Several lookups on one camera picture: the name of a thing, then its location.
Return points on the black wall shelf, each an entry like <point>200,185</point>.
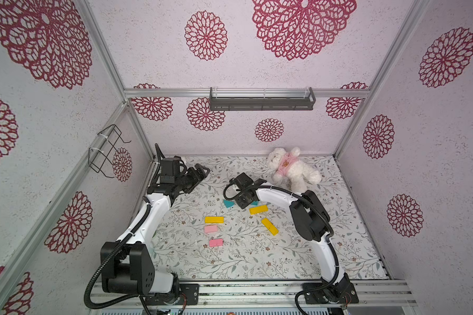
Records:
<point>261,102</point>

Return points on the yellow block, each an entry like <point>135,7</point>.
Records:
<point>214,220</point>
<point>270,226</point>
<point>258,209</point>

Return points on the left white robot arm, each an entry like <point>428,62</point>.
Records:
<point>126,264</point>

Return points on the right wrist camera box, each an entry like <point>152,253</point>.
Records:
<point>243,181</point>

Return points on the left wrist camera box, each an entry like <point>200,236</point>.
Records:
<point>170,167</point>

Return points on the hot pink block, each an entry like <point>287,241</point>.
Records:
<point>216,243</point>

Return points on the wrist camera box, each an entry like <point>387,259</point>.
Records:
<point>170,167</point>
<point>243,181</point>

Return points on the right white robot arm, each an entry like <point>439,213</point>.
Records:
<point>312,223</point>

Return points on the light pink block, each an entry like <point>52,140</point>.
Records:
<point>208,229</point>

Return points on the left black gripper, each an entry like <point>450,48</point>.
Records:
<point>196,178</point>

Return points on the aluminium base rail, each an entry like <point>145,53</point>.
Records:
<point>281,293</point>

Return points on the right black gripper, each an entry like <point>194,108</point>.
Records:
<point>244,198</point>

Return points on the black wire wall rack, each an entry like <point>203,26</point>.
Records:
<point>98,156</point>

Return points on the white teddy bear pink shirt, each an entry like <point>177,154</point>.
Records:
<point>288,165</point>

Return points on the teal triangle block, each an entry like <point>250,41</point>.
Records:
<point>228,204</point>

